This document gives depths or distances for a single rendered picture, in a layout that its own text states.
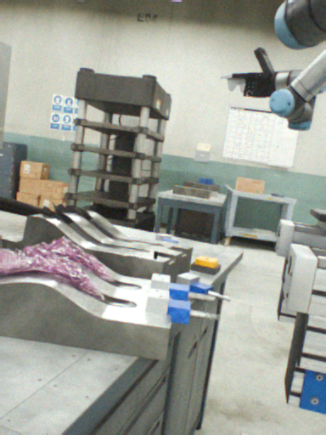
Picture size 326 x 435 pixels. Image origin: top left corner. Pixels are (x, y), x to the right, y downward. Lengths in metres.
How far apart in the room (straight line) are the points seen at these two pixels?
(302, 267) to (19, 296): 0.45
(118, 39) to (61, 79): 1.23
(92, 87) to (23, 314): 4.48
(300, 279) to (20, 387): 0.44
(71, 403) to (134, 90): 4.52
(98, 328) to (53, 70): 7.68
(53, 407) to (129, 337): 0.18
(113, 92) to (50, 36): 3.60
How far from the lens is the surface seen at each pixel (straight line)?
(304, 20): 0.64
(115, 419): 0.91
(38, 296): 0.71
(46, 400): 0.59
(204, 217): 6.66
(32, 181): 7.81
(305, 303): 0.73
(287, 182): 7.42
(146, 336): 0.70
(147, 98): 4.90
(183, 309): 0.74
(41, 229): 1.10
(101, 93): 5.04
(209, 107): 7.47
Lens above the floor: 1.10
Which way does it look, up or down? 7 degrees down
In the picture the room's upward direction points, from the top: 8 degrees clockwise
